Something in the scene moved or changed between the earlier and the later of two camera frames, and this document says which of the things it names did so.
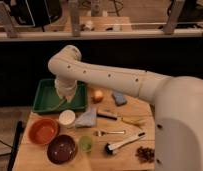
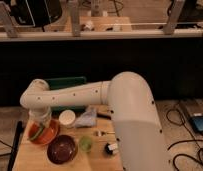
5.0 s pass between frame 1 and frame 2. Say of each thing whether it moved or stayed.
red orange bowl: stayed
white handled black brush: stayed
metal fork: stayed
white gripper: moved
